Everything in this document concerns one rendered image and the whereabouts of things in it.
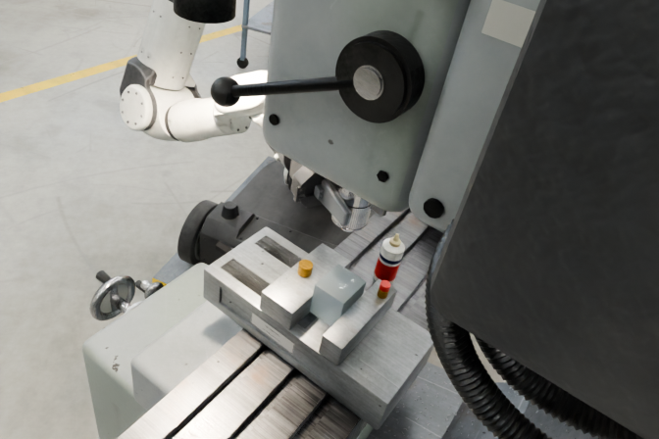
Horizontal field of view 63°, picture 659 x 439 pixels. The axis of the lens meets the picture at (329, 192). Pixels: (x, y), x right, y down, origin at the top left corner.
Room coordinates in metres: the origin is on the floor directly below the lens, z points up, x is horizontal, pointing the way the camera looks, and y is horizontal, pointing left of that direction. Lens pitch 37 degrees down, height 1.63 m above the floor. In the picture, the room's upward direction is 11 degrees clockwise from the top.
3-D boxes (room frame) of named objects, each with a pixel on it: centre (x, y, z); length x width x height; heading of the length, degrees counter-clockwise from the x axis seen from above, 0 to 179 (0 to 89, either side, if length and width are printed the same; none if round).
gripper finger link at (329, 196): (0.51, -0.01, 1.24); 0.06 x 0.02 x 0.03; 36
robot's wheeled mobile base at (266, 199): (1.37, 0.04, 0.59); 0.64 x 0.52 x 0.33; 166
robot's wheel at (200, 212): (1.20, 0.36, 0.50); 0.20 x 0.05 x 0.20; 166
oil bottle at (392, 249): (0.72, -0.13, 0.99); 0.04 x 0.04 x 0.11
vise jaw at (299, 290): (0.58, 0.01, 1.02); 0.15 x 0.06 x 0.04; 150
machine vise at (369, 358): (0.56, -0.02, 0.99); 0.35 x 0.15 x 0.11; 60
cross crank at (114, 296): (0.77, 0.41, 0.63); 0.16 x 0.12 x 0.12; 61
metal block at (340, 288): (0.55, -0.04, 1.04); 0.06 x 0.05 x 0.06; 150
